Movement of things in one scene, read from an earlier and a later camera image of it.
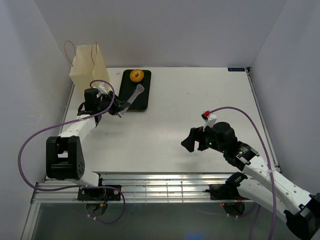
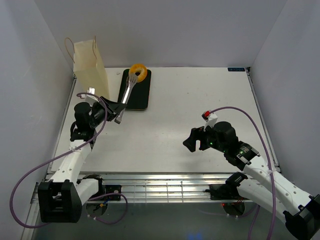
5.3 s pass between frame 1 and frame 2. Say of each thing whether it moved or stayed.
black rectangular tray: stayed
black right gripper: stayed
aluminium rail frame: stayed
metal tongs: moved
